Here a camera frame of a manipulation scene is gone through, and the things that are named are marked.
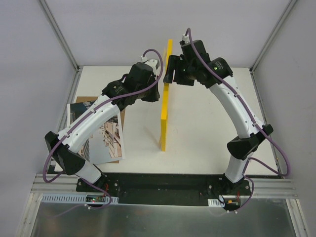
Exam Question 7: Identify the yellow photo frame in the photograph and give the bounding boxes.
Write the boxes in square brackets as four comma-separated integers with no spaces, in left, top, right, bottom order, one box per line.
[160,39,173,152]

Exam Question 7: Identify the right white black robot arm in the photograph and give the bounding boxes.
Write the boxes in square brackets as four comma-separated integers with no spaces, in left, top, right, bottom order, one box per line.
[163,39,273,195]

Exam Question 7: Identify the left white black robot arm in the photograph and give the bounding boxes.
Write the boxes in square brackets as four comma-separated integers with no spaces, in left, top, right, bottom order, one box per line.
[44,58,162,192]

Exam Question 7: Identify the printed street photo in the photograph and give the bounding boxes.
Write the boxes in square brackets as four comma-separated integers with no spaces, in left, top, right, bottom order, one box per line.
[54,100,126,172]

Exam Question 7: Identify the brown cardboard backing board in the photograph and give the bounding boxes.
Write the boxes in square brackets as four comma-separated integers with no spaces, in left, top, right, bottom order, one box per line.
[74,96,127,164]

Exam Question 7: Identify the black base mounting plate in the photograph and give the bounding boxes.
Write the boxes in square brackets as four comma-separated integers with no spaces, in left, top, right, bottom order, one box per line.
[76,172,255,205]

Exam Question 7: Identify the shiny metal sheet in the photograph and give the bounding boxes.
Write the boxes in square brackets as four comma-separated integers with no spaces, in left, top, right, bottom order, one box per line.
[32,198,296,237]

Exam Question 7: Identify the right aluminium corner post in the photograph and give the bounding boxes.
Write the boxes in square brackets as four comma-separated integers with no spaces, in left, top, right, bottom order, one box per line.
[249,0,298,74]

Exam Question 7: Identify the aluminium corner post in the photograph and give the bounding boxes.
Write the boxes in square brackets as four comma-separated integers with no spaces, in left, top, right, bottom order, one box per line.
[38,0,81,72]
[249,0,298,74]

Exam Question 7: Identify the right white slotted cable duct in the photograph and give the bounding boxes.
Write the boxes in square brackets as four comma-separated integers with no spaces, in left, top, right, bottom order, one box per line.
[207,199,225,207]

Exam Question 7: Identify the white slotted cable duct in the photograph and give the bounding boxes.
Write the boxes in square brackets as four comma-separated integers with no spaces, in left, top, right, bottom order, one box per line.
[41,194,110,204]
[207,199,225,207]

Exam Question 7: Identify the left aluminium corner post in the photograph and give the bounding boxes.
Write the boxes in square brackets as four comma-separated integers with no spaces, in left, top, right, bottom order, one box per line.
[38,0,81,72]

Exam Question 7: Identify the aluminium front rail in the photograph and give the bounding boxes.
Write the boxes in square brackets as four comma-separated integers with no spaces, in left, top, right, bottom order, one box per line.
[31,174,299,199]

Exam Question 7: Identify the left white slotted cable duct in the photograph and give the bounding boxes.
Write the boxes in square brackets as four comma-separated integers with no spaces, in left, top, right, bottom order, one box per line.
[41,194,110,204]

